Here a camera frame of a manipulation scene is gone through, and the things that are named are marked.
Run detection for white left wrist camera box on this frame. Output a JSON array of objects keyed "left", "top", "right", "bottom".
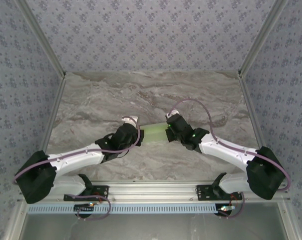
[{"left": 121, "top": 115, "right": 139, "bottom": 126}]

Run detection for light green paper box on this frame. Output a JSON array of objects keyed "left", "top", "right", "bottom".
[{"left": 140, "top": 122, "right": 170, "bottom": 144}]

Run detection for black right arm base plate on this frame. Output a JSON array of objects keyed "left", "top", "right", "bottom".
[{"left": 196, "top": 184, "right": 243, "bottom": 201}]

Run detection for pale blue slotted cable duct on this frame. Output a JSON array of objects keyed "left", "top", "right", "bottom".
[{"left": 27, "top": 202, "right": 218, "bottom": 215}]

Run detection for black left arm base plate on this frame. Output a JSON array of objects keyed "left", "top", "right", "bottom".
[{"left": 63, "top": 185, "right": 109, "bottom": 202}]

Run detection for aluminium mounting beam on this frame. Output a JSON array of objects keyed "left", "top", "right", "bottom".
[{"left": 18, "top": 181, "right": 290, "bottom": 203}]

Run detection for aluminium table side rail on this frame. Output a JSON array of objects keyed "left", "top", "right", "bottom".
[
  {"left": 238, "top": 74, "right": 276, "bottom": 183},
  {"left": 28, "top": 74, "right": 67, "bottom": 185}
]

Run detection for aluminium frame post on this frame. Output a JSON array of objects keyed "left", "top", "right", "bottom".
[
  {"left": 15, "top": 0, "right": 67, "bottom": 79},
  {"left": 237, "top": 0, "right": 289, "bottom": 79}
]

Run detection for small black controller board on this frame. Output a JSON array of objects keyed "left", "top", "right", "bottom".
[
  {"left": 216, "top": 204, "right": 236, "bottom": 219},
  {"left": 74, "top": 202, "right": 95, "bottom": 218}
]

